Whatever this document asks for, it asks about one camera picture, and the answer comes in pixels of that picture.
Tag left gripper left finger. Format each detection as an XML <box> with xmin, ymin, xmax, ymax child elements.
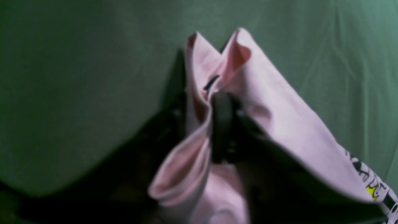
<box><xmin>19</xmin><ymin>93</ymin><xmax>188</xmax><ymax>224</ymax></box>

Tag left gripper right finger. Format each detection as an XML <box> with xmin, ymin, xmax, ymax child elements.
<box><xmin>211</xmin><ymin>93</ymin><xmax>387</xmax><ymax>224</ymax></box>

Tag pink t-shirt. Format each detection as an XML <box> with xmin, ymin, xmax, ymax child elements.
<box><xmin>148</xmin><ymin>28</ymin><xmax>397</xmax><ymax>224</ymax></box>

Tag grey-green table cloth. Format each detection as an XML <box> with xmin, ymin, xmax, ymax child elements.
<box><xmin>0</xmin><ymin>0</ymin><xmax>398</xmax><ymax>224</ymax></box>

